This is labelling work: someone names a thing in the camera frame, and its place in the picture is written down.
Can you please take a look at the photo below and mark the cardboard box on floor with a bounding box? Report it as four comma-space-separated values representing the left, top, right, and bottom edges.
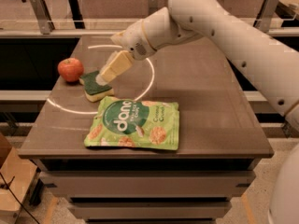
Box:
0, 133, 39, 224

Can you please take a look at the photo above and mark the black table leg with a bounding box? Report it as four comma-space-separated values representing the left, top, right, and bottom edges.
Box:
68, 0, 85, 29

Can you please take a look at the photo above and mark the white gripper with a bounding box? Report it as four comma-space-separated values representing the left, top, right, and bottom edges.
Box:
96, 20, 156, 85

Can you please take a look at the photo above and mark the middle metal railing bracket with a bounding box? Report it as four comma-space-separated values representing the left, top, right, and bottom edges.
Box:
148, 0, 158, 14

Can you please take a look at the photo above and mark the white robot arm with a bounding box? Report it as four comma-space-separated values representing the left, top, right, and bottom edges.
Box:
111, 0, 299, 130

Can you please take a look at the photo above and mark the green rice chips bag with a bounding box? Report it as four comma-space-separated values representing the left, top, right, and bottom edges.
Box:
84, 96, 179, 150

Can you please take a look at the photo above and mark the thin black floor cable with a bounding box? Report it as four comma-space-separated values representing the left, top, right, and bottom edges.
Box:
0, 173, 41, 224

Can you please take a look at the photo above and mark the right metal railing bracket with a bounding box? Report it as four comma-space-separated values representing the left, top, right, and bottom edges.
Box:
255, 0, 279, 33

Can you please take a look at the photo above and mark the red apple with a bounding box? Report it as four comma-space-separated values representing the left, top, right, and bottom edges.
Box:
57, 58, 84, 82

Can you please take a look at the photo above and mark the grey drawer cabinet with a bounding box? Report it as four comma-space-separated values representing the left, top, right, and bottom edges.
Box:
36, 158, 261, 224

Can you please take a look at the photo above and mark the left metal railing bracket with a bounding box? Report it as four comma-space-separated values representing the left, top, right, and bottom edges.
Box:
29, 0, 54, 35

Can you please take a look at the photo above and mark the green and yellow sponge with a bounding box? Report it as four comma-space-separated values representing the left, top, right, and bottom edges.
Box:
79, 71, 114, 103

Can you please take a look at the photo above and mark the metal railing bracket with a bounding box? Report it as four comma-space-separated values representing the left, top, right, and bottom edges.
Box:
29, 0, 54, 35
148, 0, 158, 14
255, 0, 279, 33

